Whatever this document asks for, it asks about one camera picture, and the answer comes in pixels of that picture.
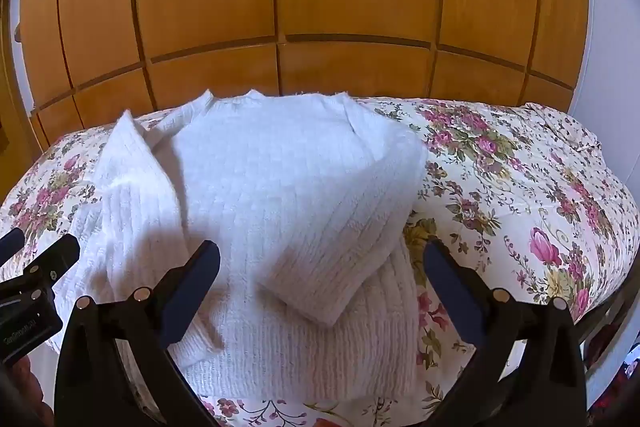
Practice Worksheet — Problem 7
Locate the white knit sweater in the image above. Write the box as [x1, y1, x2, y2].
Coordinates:
[46, 89, 429, 402]

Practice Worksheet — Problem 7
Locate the wooden wardrobe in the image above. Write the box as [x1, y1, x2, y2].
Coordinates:
[15, 0, 590, 146]

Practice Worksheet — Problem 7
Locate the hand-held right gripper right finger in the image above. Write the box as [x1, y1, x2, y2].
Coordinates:
[423, 239, 587, 427]

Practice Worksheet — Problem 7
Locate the red patterned cloth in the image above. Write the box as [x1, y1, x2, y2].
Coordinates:
[590, 343, 640, 427]

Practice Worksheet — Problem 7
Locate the person's left forearm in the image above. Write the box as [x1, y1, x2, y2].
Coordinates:
[0, 354, 54, 427]

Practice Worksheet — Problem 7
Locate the floral bedspread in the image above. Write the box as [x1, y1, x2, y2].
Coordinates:
[0, 97, 640, 427]

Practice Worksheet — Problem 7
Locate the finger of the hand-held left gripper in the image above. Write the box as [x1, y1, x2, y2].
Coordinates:
[0, 228, 26, 266]
[0, 234, 81, 299]

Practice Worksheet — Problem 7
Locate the white bed base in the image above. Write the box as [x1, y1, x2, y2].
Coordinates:
[575, 292, 640, 410]

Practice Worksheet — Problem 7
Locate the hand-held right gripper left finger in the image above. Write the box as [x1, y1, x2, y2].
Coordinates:
[54, 240, 221, 427]

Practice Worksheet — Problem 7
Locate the wooden door frame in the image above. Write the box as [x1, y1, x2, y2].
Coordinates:
[0, 0, 32, 158]

